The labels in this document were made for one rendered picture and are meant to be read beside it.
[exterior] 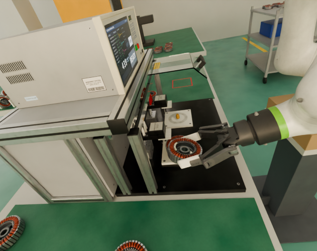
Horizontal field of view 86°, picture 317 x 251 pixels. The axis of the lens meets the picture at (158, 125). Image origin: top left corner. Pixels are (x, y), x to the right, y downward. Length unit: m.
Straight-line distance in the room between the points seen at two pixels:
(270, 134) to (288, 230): 1.06
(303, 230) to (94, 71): 1.48
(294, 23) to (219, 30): 5.30
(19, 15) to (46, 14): 2.56
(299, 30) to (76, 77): 0.76
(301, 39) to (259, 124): 0.44
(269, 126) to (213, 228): 0.34
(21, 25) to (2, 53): 3.89
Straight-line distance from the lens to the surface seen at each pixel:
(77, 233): 0.73
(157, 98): 0.89
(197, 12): 5.92
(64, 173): 0.68
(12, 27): 4.68
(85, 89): 0.58
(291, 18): 0.82
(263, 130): 0.52
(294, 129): 0.54
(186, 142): 0.60
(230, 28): 6.16
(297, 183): 1.24
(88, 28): 0.51
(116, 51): 0.55
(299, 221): 1.57
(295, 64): 0.92
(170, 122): 0.93
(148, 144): 0.76
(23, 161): 0.72
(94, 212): 0.74
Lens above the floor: 1.33
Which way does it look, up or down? 36 degrees down
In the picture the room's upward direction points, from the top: 13 degrees counter-clockwise
